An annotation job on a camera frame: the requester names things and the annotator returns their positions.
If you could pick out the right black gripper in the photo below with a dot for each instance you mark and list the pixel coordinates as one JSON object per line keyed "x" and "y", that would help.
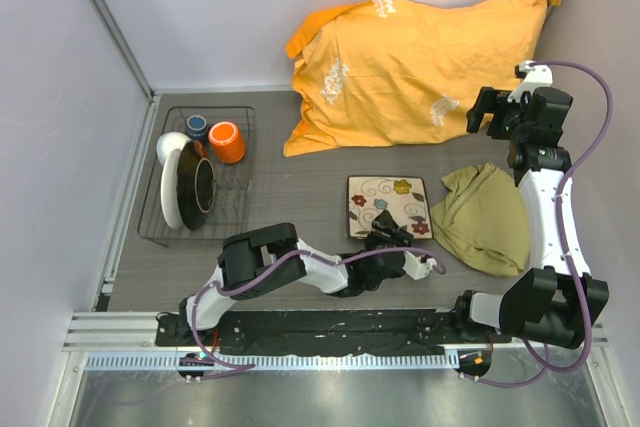
{"x": 494, "y": 102}

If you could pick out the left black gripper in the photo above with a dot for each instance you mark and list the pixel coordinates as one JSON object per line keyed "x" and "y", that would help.
{"x": 385, "y": 221}

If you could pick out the square floral plate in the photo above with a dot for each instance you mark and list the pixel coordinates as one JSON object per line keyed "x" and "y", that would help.
{"x": 403, "y": 198}

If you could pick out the black rimmed round plate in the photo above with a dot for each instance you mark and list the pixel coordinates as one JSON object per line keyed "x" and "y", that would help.
{"x": 195, "y": 185}

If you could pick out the white round plate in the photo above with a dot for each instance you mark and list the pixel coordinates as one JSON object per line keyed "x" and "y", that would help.
{"x": 168, "y": 191}

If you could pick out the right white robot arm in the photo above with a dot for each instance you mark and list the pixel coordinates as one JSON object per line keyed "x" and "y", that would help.
{"x": 557, "y": 298}

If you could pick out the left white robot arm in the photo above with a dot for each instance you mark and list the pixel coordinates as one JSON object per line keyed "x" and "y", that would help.
{"x": 261, "y": 261}

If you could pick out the orange pillowcase cloth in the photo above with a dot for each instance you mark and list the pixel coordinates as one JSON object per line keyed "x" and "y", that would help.
{"x": 386, "y": 72}

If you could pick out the olive green cloth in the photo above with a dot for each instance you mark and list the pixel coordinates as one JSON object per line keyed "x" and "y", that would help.
{"x": 482, "y": 221}

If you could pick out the orange cup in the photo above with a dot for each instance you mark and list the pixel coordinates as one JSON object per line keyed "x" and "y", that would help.
{"x": 227, "y": 142}

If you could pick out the blue cup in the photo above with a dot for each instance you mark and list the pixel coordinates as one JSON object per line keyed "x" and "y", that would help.
{"x": 197, "y": 128}

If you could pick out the white ribbed bowl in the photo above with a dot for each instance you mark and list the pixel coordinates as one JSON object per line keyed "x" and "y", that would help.
{"x": 167, "y": 143}

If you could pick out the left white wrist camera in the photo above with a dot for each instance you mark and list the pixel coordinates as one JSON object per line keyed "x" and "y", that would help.
{"x": 418, "y": 267}

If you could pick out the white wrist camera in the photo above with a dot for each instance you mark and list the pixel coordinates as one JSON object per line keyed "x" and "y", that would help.
{"x": 418, "y": 267}
{"x": 531, "y": 76}

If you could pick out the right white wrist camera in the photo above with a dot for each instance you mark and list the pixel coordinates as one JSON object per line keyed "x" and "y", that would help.
{"x": 531, "y": 76}

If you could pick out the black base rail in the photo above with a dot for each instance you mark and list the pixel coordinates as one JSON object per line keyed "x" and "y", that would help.
{"x": 338, "y": 333}

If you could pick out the white cable duct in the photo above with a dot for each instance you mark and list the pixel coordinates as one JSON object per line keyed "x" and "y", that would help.
{"x": 189, "y": 361}

